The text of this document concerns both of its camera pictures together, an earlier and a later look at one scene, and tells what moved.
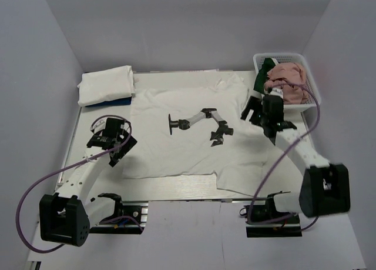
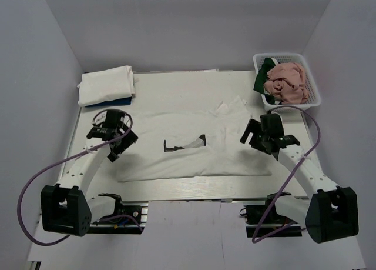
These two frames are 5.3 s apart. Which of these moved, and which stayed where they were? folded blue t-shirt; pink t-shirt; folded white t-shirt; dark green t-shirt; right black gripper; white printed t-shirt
Moved: right black gripper; white printed t-shirt
Stayed: folded blue t-shirt; folded white t-shirt; pink t-shirt; dark green t-shirt
